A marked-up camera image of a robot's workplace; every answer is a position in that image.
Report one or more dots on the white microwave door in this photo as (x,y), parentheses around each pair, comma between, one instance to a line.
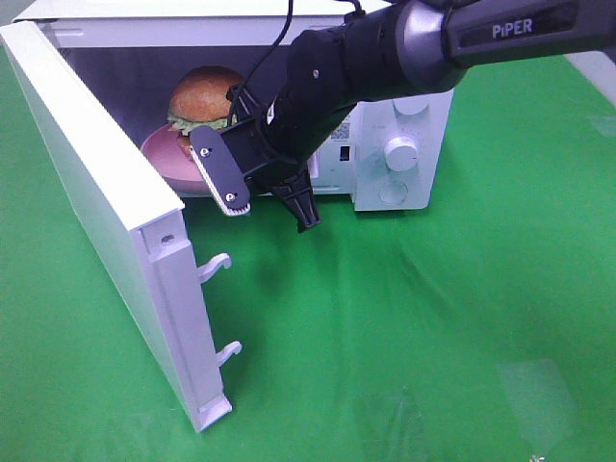
(133,219)

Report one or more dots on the pink round plate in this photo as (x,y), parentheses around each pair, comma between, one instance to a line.
(162,151)

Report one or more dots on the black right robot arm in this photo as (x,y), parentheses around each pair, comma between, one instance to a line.
(408,48)

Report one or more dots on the round door release button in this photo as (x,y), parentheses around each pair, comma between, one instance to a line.
(393,193)

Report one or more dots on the white microwave oven body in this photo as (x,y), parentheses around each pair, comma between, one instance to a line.
(106,70)

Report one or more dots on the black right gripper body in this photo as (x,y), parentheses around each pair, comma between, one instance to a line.
(272,143)

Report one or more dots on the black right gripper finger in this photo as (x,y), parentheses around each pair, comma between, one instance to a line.
(297,196)

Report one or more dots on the white microwave knob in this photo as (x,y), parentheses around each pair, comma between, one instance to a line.
(412,105)
(401,154)

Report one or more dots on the burger with lettuce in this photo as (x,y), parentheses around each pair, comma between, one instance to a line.
(200,99)

